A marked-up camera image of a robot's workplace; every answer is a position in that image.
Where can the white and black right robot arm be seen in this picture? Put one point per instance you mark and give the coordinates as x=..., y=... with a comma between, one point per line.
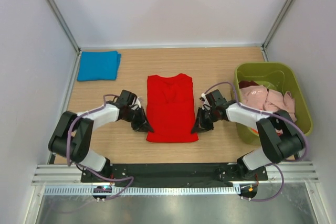
x=279, y=137

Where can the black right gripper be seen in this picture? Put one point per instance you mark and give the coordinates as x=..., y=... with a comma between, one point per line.
x=197, y=128

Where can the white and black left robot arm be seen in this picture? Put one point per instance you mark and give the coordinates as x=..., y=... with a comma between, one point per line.
x=71, y=138

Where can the olive green plastic bin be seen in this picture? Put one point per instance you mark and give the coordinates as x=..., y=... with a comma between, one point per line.
x=279, y=77

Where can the dark maroon t-shirt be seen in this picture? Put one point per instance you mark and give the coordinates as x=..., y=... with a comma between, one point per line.
x=244, y=84

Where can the pink t-shirt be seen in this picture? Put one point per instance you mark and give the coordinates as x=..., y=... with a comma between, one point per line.
x=259, y=97

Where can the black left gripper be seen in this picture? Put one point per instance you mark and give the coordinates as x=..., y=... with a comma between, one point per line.
x=147, y=128

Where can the white slotted cable duct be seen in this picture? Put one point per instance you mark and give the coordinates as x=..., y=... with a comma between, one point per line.
x=95, y=190

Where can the red t-shirt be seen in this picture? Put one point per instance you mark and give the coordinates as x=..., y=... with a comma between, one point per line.
x=171, y=109

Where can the aluminium front rail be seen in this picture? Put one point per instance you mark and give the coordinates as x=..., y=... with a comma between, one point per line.
x=62, y=175

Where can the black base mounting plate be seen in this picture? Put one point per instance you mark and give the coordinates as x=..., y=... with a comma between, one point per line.
x=186, y=175

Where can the folded blue t-shirt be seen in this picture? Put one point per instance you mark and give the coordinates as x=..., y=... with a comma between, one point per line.
x=96, y=66

